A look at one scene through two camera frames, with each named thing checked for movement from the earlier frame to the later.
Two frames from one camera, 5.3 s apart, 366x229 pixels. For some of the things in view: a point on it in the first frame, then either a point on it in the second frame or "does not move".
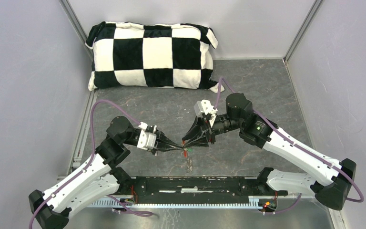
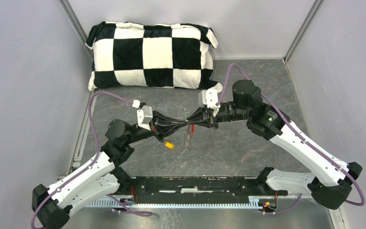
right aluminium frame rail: (302, 30) does not move
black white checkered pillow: (175, 56) does not move
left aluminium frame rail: (76, 25) does not move
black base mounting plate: (201, 188) does not move
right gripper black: (198, 129) -> (198, 116)
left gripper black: (164, 143) -> (159, 132)
